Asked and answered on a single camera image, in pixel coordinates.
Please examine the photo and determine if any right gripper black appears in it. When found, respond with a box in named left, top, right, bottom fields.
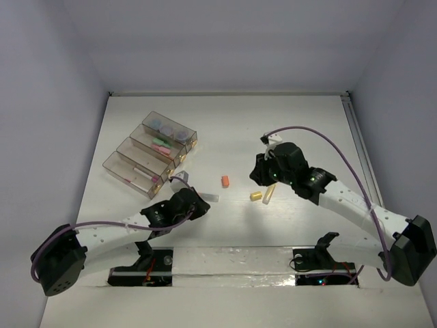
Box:
left=249, top=150, right=295, bottom=187

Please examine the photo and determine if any white pen magenta cap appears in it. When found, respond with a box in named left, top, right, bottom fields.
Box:
left=132, top=167, right=158, bottom=182

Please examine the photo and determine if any clear highlighter orange tip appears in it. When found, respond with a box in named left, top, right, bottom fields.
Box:
left=199, top=193, right=219, bottom=202

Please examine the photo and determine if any white pen red cap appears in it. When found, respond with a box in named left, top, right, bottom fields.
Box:
left=126, top=179, right=148, bottom=193

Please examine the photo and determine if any pink highlighter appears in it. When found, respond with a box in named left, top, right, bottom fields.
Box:
left=152, top=144, right=165, bottom=150

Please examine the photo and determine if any green highlighter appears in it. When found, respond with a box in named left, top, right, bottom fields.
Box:
left=152, top=138, right=171, bottom=148

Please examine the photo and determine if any blue glitter jar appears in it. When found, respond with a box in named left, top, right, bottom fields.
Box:
left=147, top=118, right=165, bottom=131

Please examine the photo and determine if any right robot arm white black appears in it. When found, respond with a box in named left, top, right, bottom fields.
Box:
left=249, top=142, right=436, bottom=286

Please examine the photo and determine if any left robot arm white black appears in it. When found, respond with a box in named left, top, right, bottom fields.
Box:
left=30, top=188, right=210, bottom=297

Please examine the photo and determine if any yellow highlighter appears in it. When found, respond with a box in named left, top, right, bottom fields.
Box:
left=262, top=184, right=276, bottom=205

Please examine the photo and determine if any yellow cap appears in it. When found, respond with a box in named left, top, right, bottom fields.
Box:
left=250, top=191, right=263, bottom=202

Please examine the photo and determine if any orange eraser cap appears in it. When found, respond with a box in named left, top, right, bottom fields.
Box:
left=221, top=176, right=230, bottom=188

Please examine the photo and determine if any clear drawer organizer top compartment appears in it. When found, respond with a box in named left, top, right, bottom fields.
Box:
left=142, top=111, right=197, bottom=148

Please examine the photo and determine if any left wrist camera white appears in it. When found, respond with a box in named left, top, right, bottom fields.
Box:
left=169, top=171, right=191, bottom=193

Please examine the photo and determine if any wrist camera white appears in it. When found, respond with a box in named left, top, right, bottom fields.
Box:
left=260, top=133, right=283, bottom=152
left=169, top=171, right=191, bottom=193

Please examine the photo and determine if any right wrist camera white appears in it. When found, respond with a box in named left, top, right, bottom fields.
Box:
left=260, top=133, right=283, bottom=152

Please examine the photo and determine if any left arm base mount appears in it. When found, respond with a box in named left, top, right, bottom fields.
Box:
left=107, top=241, right=173, bottom=287

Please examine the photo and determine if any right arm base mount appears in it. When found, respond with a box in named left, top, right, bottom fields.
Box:
left=289, top=232, right=358, bottom=286

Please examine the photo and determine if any aluminium rail right edge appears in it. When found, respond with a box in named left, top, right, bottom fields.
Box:
left=341, top=91, right=397, bottom=240

